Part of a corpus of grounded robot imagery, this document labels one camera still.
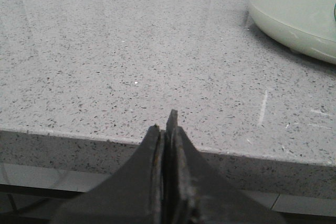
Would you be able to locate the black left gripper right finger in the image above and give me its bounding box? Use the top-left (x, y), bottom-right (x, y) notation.
top-left (164, 110), bottom-right (285, 223)

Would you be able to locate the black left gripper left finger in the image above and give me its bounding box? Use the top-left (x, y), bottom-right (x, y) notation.
top-left (51, 125), bottom-right (164, 223)

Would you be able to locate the pale green electric cooking pot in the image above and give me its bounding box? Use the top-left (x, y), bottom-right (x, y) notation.
top-left (248, 0), bottom-right (335, 64)

